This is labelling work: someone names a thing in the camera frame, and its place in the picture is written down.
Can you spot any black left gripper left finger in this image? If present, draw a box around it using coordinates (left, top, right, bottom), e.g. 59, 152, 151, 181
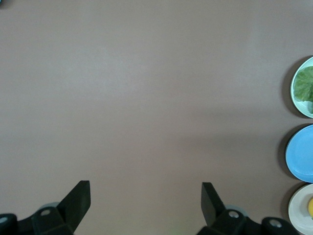
31, 180, 91, 235

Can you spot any beige plate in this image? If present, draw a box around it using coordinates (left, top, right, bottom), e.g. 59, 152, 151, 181
288, 184, 313, 235

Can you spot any blue plate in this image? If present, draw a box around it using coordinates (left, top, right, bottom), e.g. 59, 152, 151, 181
285, 124, 313, 183

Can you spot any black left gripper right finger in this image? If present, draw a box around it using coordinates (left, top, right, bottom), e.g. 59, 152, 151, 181
198, 182, 264, 235

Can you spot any green lettuce leaf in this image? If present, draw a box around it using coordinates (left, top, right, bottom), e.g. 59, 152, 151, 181
293, 66, 313, 115

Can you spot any pale green plate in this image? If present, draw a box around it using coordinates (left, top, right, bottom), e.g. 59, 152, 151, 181
291, 56, 313, 118

